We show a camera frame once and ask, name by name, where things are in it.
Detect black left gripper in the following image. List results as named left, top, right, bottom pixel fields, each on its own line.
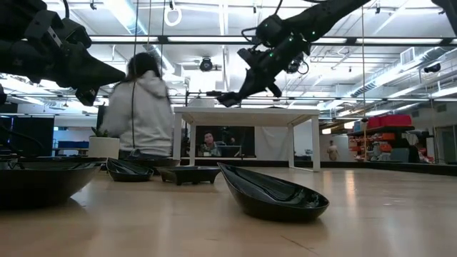
left=0, top=39, right=126, bottom=107

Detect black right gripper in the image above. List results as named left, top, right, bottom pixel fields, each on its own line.
left=216, top=39, right=310, bottom=107

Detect large black round bowl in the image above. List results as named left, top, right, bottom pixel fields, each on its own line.
left=0, top=162, right=104, bottom=210

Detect black rectangular footed plate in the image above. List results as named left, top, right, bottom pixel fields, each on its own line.
left=156, top=166, right=222, bottom=186

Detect large black leaf-shaped plate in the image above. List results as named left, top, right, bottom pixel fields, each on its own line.
left=217, top=162, right=330, bottom=223

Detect small black leaf-shaped plate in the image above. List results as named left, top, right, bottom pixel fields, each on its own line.
left=106, top=158, right=155, bottom=183

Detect white perforated metal shelf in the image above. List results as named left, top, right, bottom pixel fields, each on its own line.
left=173, top=106, right=321, bottom=173

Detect green succulent plant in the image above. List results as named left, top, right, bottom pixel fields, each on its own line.
left=91, top=126, right=111, bottom=139

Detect white hanging cloth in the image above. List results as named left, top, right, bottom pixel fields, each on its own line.
left=254, top=125, right=296, bottom=161

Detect person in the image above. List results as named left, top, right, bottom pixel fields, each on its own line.
left=198, top=131, right=223, bottom=158
left=326, top=139, right=340, bottom=161
left=99, top=51, right=175, bottom=161

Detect black ceiling spotlight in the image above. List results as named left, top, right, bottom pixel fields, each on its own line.
left=199, top=56, right=214, bottom=73

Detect white round plant pot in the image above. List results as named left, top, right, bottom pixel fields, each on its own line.
left=88, top=136, right=121, bottom=160

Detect grey laptop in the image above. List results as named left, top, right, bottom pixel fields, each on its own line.
left=217, top=145, right=242, bottom=158

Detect black partition panel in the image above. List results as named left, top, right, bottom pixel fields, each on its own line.
left=0, top=114, right=55, bottom=158

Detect black overhead light bar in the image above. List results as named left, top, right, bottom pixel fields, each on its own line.
left=89, top=34, right=457, bottom=46

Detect black wavy deep bowl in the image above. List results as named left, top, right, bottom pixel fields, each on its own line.
left=123, top=158, right=181, bottom=176

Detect red storage bins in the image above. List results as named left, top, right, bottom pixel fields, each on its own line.
left=367, top=114, right=413, bottom=129

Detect dark storage rack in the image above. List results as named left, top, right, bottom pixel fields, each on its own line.
left=348, top=124, right=435, bottom=163

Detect black overhead camera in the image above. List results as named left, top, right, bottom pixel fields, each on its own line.
left=285, top=53, right=310, bottom=76

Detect black metal frame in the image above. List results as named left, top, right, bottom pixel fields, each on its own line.
left=184, top=90, right=243, bottom=108

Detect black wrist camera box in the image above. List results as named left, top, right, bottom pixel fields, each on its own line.
left=24, top=9, right=92, bottom=49

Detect silver ventilation duct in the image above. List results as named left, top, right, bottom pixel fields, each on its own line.
left=105, top=0, right=176, bottom=74

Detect tan hanging cable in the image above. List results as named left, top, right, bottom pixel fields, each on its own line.
left=360, top=5, right=368, bottom=161

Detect white hanging ring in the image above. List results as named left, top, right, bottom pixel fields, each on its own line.
left=164, top=6, right=183, bottom=28

